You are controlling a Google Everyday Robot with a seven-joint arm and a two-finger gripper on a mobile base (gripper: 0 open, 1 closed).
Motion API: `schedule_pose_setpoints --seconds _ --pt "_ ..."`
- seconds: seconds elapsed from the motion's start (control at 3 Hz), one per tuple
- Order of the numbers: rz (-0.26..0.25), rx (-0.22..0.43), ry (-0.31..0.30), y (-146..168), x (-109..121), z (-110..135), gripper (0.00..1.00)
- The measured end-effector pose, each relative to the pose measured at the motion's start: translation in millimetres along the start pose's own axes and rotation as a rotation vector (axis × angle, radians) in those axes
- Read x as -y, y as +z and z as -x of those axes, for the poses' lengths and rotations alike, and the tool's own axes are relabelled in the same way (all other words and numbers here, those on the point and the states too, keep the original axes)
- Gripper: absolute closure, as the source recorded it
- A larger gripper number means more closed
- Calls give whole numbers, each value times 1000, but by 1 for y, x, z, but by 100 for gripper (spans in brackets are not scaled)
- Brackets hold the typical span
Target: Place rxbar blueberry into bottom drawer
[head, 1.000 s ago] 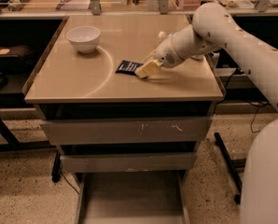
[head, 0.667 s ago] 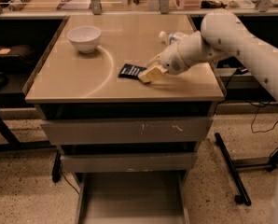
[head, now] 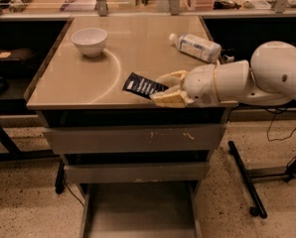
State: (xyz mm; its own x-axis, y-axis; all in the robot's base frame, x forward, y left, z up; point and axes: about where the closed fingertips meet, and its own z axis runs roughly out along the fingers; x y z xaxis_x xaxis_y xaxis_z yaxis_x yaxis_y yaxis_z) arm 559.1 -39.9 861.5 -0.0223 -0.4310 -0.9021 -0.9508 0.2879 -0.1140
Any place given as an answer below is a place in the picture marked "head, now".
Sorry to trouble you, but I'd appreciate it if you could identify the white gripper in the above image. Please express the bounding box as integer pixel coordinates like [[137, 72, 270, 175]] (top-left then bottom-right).
[[150, 64, 219, 108]]

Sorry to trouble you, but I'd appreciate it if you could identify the dark blue rxbar wrapper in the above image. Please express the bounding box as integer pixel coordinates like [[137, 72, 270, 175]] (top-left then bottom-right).
[[122, 72, 168, 99]]

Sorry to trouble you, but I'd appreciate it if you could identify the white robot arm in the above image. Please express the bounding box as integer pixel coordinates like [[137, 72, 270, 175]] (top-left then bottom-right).
[[150, 41, 296, 108]]

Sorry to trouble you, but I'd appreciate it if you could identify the top grey drawer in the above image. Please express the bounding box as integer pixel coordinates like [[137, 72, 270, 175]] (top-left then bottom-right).
[[43, 124, 225, 155]]

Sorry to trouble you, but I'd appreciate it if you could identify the grey drawer cabinet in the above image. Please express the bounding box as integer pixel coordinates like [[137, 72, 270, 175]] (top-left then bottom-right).
[[23, 14, 241, 238]]

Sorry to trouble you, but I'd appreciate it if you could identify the middle grey drawer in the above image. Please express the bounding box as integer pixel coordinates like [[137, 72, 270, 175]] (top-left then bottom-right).
[[65, 162, 210, 183]]

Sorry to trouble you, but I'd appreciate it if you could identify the open bottom grey drawer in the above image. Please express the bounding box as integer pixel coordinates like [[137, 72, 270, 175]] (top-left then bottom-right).
[[78, 181, 203, 238]]

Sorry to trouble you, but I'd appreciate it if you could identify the clear plastic water bottle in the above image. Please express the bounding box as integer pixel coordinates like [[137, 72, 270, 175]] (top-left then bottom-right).
[[169, 34, 222, 63]]

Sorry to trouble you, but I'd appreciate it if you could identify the white ceramic bowl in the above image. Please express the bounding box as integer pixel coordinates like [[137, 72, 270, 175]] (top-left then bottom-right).
[[71, 28, 108, 57]]

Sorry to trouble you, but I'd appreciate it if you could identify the black floor stand bar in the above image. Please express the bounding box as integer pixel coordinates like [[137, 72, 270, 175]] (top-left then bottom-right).
[[228, 141, 267, 219]]

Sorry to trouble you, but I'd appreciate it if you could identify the black desk leg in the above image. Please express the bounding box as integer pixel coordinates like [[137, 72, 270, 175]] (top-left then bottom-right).
[[0, 126, 21, 158]]

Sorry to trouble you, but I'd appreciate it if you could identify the black cable on floor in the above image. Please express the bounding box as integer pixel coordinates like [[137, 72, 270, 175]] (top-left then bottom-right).
[[265, 106, 296, 143]]

